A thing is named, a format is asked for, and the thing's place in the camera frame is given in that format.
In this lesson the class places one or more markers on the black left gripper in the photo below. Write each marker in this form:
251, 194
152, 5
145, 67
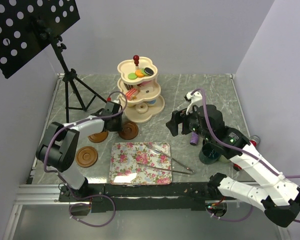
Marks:
119, 127

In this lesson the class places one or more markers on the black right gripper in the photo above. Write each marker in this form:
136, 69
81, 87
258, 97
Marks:
179, 117

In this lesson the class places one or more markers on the brown wooden saucer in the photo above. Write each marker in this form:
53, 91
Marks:
129, 131
98, 137
86, 156

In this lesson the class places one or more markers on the cream glazed donut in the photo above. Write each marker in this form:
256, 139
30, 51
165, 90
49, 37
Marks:
141, 108

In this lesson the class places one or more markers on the red striped cake slice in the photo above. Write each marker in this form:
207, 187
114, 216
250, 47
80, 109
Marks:
132, 94

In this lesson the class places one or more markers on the dark green mug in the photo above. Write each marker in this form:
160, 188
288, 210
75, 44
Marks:
207, 155

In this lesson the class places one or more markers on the chocolate cake slice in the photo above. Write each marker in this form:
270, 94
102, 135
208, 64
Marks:
127, 86

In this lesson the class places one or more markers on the blue glazed donut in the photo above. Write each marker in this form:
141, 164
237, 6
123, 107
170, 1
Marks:
151, 103

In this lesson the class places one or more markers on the white cake slice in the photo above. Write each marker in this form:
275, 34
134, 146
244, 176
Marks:
144, 91

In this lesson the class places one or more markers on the cream three-tier cake stand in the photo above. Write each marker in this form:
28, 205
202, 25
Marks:
130, 66

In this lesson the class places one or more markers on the pink cake slice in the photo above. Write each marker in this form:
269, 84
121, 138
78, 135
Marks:
146, 82

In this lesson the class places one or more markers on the metal serving tongs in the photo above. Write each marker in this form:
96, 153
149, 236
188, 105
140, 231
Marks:
157, 151

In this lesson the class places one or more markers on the orange macaron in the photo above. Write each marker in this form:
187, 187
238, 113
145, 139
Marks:
139, 73

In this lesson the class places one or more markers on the colourful macarons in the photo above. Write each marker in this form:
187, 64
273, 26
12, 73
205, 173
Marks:
148, 71

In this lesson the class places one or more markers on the black perforated music stand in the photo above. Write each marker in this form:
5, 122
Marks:
28, 26

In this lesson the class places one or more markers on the light green cup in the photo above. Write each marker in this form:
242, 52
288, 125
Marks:
224, 160

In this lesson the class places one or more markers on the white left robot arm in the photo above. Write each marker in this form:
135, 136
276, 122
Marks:
57, 149

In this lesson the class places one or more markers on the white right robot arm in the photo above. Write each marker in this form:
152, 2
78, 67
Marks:
275, 195

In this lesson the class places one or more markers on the purple glitter microphone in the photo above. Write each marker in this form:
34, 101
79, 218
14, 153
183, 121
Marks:
194, 139

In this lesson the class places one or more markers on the floral serving tray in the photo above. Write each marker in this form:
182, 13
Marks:
124, 169

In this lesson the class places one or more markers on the red glitter microphone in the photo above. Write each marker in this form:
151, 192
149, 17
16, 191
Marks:
255, 140

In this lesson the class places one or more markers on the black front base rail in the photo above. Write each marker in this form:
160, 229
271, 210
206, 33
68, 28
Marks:
173, 196

